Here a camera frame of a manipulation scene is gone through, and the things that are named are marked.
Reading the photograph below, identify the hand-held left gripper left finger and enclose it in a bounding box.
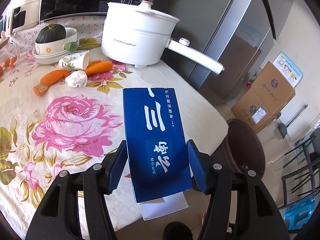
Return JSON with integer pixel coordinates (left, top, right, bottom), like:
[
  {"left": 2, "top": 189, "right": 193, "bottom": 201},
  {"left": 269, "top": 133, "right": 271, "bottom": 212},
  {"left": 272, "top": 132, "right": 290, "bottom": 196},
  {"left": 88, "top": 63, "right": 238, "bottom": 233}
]
[{"left": 25, "top": 140, "right": 128, "bottom": 240}]

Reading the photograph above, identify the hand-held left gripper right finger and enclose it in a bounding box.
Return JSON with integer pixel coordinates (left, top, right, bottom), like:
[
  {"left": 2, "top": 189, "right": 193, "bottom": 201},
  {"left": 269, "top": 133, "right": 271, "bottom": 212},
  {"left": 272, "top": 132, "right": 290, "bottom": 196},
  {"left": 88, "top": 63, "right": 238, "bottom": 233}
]
[{"left": 186, "top": 140, "right": 284, "bottom": 240}]

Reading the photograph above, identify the blue cardboard box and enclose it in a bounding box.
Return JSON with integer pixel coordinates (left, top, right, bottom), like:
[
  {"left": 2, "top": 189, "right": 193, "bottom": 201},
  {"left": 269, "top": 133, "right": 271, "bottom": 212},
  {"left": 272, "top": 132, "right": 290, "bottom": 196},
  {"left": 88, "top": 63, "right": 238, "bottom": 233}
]
[{"left": 122, "top": 87, "right": 193, "bottom": 222}]

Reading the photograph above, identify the brown round stool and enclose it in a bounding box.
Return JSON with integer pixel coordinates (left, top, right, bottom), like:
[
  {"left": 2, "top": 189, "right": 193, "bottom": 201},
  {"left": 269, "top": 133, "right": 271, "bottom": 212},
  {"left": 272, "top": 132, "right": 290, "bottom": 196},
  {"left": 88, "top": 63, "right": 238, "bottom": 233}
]
[{"left": 226, "top": 119, "right": 265, "bottom": 180}]

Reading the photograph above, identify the brown cardboard box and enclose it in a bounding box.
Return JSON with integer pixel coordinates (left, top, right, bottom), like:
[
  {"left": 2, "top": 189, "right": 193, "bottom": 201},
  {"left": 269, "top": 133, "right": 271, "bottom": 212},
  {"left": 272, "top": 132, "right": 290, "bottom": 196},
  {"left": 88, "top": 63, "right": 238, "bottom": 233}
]
[
  {"left": 251, "top": 61, "right": 296, "bottom": 117},
  {"left": 231, "top": 87, "right": 280, "bottom": 134}
]

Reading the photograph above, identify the crumpled white tissue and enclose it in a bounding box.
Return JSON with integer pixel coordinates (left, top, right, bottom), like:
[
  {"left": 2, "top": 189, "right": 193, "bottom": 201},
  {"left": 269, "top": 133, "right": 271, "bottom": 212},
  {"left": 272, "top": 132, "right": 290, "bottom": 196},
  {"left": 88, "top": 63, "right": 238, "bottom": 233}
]
[{"left": 65, "top": 70, "right": 88, "bottom": 88}]

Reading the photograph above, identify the black metal chair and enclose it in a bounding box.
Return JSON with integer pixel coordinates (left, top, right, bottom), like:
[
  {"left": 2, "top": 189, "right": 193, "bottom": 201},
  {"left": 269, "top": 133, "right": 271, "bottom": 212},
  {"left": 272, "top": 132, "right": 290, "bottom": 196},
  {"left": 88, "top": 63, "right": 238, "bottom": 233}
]
[{"left": 281, "top": 130, "right": 320, "bottom": 210}]

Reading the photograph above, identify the orange carrot with cut end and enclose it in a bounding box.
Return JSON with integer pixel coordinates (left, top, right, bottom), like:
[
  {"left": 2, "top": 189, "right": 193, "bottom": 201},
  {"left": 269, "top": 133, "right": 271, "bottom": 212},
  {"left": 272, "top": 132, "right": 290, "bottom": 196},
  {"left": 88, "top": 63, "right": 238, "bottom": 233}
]
[{"left": 34, "top": 70, "right": 72, "bottom": 97}]

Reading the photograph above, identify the blue plastic stool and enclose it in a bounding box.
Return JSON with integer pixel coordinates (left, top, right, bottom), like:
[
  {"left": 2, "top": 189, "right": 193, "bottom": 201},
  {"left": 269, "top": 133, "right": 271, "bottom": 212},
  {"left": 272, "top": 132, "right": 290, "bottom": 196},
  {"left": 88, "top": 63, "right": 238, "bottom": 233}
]
[{"left": 284, "top": 196, "right": 317, "bottom": 233}]

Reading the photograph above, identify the printed paper cup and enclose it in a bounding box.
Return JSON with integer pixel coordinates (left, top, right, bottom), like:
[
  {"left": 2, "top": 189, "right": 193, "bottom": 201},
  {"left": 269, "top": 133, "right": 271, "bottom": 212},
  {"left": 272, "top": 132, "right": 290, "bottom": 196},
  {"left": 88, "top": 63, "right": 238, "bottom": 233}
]
[{"left": 58, "top": 50, "right": 90, "bottom": 70}]

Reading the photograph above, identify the white electric cooking pot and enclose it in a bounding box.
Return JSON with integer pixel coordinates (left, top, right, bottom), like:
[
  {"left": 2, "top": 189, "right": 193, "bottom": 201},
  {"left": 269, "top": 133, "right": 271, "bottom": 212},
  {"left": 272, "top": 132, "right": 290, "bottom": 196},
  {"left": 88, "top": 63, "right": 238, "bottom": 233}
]
[{"left": 101, "top": 0, "right": 224, "bottom": 75}]

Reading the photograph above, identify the grey refrigerator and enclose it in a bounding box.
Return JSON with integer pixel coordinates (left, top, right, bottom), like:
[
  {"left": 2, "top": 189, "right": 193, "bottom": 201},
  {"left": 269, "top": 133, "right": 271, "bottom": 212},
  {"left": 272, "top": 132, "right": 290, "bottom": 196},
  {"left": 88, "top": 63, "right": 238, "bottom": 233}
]
[{"left": 147, "top": 0, "right": 283, "bottom": 105}]

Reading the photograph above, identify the white flower-print bowl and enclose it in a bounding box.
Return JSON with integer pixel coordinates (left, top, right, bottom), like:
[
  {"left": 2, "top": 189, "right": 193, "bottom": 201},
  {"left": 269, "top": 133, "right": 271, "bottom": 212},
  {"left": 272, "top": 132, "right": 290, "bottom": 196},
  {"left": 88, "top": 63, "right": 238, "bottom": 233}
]
[{"left": 34, "top": 27, "right": 79, "bottom": 55}]

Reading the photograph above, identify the dark green pumpkin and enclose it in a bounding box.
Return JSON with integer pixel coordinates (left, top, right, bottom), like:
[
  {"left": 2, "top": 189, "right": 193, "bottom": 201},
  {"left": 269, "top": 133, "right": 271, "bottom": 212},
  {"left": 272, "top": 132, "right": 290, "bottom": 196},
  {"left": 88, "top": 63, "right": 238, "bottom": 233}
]
[{"left": 35, "top": 24, "right": 67, "bottom": 44}]

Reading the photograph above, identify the white countertop appliance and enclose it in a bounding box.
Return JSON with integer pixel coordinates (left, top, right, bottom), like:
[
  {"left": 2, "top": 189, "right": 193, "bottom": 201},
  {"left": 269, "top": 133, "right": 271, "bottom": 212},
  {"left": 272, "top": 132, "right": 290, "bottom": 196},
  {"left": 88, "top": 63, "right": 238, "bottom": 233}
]
[{"left": 4, "top": 0, "right": 44, "bottom": 35}]

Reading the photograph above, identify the wall poster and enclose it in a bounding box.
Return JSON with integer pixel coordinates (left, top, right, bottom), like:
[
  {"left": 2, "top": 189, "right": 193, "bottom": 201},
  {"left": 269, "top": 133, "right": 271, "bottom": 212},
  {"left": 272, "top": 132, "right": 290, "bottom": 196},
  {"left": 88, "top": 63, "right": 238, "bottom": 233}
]
[{"left": 272, "top": 52, "right": 304, "bottom": 88}]

